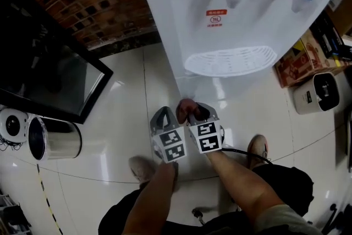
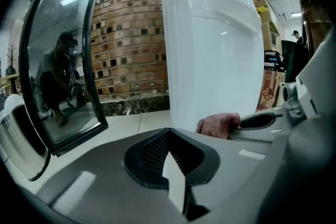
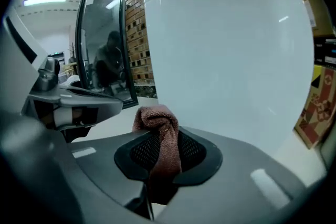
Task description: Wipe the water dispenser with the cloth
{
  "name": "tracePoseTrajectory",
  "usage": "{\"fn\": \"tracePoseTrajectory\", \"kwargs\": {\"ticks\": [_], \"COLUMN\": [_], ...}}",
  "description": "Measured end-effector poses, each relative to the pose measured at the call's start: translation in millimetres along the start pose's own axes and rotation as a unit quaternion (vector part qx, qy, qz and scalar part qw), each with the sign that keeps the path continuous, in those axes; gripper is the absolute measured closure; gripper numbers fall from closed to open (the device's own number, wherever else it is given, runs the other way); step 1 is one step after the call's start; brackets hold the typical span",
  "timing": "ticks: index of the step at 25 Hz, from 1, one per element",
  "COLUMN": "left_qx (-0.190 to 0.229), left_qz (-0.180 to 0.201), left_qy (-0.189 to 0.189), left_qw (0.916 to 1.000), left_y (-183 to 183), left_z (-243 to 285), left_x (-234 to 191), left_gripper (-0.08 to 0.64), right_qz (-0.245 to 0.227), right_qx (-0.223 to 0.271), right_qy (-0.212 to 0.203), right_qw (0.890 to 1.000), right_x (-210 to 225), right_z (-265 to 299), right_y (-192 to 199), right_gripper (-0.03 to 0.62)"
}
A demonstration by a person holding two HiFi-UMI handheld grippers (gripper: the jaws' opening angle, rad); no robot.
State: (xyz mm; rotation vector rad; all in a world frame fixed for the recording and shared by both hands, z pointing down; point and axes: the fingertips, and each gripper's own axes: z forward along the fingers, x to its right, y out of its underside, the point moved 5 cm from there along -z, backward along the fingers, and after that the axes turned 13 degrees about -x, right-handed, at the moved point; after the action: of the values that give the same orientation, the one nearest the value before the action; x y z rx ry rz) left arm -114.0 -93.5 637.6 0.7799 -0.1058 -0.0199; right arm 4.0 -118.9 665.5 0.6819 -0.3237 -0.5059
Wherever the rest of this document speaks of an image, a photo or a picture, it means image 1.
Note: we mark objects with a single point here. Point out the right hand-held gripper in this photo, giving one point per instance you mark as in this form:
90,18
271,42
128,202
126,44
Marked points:
207,139

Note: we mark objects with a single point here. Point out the person's beige shirt sleeve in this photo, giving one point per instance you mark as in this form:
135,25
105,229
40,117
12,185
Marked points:
283,221

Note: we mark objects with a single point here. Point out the white square waste bin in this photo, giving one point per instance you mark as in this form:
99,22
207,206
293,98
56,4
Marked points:
310,96

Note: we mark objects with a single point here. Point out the person's left shoe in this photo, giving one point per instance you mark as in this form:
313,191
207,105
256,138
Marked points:
140,168

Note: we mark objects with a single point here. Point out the metal framed chair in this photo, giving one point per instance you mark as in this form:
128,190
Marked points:
349,146

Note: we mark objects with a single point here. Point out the person's left forearm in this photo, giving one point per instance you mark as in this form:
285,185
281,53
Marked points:
148,201

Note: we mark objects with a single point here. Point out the person's right forearm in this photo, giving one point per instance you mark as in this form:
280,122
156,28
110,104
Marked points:
242,184

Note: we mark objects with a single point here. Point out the steel trash can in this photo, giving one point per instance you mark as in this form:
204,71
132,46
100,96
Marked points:
60,139

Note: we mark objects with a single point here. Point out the person's right shoe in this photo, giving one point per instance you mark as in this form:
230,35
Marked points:
257,148

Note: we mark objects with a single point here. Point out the white water dispenser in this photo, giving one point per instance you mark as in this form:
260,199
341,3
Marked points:
220,35

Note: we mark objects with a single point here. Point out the flat black box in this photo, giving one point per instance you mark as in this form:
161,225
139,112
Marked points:
327,35

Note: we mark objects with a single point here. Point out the person's shoe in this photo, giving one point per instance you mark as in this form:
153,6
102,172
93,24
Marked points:
140,168
257,148

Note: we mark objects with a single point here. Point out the person's black shorts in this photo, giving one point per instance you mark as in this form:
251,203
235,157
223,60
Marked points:
288,181

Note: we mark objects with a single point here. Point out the printed cardboard box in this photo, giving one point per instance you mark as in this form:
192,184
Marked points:
299,63

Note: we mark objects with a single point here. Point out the white round device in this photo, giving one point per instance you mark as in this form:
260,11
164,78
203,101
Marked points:
12,125

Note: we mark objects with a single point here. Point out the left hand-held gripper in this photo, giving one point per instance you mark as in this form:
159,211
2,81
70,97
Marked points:
170,146

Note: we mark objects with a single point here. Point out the black chair base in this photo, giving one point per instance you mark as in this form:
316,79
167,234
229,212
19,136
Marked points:
338,220

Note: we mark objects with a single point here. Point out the black framed glass panel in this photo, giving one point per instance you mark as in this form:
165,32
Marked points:
41,77

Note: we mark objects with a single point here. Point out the brown cloth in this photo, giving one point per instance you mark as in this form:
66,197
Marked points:
182,111

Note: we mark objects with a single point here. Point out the yellow and black striped tape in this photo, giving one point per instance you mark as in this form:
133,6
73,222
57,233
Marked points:
45,195

